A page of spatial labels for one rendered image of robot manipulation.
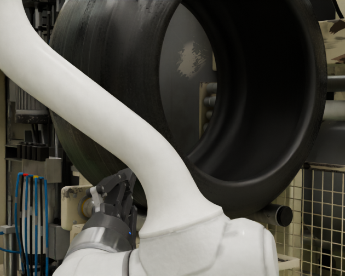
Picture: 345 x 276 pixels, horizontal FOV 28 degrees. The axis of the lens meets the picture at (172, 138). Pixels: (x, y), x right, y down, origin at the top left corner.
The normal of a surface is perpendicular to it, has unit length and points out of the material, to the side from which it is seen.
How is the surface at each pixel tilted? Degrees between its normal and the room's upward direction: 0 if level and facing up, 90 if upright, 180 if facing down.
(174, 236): 83
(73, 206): 90
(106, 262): 24
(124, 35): 79
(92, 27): 73
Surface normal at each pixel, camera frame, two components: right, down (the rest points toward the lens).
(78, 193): 0.61, 0.04
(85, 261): -0.25, -0.92
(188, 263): -0.22, -0.11
